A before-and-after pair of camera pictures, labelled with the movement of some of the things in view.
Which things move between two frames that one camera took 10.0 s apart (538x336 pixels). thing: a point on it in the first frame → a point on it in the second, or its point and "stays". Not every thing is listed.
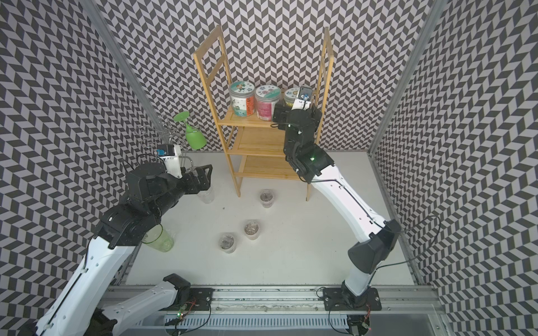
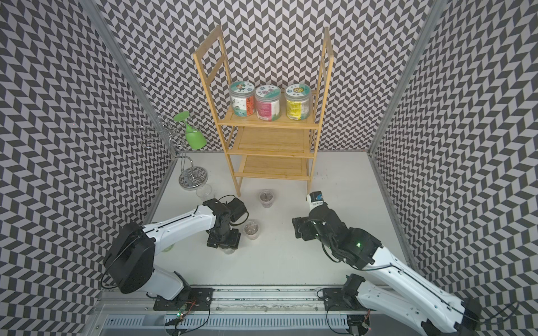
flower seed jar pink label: x=265 y=96 stays
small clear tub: x=267 y=197 stays
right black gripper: x=281 y=115 → x=303 y=225
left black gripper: x=203 y=180 → x=232 y=243
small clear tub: x=251 y=229 stays
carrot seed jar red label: x=242 y=94 stays
